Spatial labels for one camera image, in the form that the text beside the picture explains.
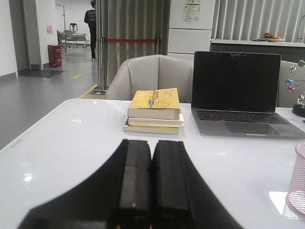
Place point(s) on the cream bottom book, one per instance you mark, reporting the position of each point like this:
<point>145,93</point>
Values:
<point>150,129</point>

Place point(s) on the red belt stanchion barrier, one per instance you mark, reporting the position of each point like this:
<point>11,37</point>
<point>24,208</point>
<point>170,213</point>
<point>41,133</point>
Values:
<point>101,86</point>

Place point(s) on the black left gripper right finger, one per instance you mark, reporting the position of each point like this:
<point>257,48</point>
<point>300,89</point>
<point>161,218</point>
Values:
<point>181,199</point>

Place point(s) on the white middle book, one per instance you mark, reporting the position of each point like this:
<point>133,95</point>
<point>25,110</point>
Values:
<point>155,121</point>

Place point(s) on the grey left armchair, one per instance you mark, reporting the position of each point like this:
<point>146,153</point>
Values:
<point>149,73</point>

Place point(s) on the wall poster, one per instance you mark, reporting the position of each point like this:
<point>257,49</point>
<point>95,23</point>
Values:
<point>191,10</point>

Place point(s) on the grey open laptop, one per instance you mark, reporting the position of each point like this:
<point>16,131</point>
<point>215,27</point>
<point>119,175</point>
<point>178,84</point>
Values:
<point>235,93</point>

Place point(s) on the red trash bin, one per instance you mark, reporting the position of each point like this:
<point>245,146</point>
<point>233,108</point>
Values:
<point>54,54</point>

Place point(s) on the grey curtain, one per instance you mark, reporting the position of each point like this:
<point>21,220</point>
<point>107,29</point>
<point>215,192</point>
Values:
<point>131,19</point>

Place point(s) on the person in black clothes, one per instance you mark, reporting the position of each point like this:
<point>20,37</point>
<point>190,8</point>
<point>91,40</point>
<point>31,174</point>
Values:
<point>90,19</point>

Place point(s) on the pink mesh pen holder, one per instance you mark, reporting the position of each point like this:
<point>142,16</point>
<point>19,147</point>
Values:
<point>295,198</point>

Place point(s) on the fruit bowl on counter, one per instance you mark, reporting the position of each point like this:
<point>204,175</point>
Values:
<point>272,38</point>

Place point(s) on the yellow top book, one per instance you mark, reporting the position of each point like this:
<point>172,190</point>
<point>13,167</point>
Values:
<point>157,104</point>

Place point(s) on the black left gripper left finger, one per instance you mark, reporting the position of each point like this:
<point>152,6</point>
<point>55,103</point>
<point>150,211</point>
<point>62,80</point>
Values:
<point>115,196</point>

